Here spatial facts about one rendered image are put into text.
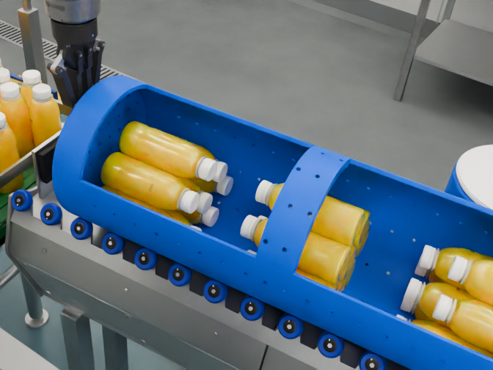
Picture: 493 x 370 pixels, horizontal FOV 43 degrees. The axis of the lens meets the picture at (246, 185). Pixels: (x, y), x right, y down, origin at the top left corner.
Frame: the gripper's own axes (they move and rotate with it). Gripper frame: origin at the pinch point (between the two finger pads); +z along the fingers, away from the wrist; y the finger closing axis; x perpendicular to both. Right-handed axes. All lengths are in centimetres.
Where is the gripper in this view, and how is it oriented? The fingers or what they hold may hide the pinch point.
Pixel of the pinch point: (82, 117)
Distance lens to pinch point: 120.5
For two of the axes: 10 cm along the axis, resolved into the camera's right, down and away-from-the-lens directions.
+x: 8.8, 3.6, -3.0
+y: -4.6, 5.4, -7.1
